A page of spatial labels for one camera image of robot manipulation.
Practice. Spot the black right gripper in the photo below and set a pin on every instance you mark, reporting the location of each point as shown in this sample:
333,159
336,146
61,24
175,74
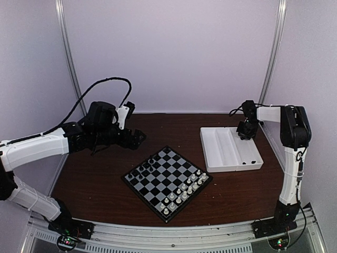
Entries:
242,133

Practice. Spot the white plastic divided tray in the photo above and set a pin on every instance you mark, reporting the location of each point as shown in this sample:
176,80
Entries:
224,151

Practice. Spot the front aluminium rail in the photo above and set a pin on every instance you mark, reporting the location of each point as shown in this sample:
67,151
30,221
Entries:
233,237

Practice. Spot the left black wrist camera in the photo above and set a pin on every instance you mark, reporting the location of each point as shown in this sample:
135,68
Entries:
131,108

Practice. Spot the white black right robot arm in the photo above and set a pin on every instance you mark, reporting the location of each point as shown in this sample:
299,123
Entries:
295,136

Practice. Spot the aluminium frame post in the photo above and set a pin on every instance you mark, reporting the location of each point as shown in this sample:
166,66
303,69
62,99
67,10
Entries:
67,47
277,37

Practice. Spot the right aluminium frame post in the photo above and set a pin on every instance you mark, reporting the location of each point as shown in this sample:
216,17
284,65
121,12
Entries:
277,37

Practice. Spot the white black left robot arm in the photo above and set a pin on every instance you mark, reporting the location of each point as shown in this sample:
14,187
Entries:
23,161

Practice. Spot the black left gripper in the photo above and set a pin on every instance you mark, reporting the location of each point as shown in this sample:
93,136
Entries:
135,143

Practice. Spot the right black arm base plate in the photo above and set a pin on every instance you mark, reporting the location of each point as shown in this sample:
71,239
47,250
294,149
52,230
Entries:
283,221

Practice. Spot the black white chessboard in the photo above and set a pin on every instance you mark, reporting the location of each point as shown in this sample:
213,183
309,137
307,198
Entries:
169,166

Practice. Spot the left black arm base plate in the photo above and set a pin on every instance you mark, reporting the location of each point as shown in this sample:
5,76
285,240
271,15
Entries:
65,225

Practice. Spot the left aluminium frame post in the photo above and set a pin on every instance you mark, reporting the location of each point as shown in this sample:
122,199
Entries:
67,47

